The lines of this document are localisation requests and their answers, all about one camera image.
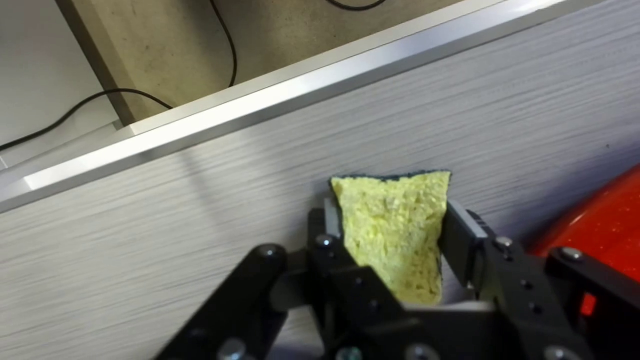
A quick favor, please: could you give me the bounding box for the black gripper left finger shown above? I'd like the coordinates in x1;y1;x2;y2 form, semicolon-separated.
305;197;406;323

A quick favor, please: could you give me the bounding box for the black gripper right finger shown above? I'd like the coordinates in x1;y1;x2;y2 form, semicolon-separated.
438;198;555;317

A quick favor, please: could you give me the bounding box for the yellow sponge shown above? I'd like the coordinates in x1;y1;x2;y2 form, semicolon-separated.
328;170;453;309

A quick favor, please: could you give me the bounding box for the red plate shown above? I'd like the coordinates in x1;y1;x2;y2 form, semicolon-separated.
525;166;640;268

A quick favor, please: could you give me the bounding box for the black floor cable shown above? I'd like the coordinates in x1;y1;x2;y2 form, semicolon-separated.
207;0;240;89

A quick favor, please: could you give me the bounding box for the black power cable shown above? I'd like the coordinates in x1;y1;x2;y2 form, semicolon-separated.
0;89;173;153

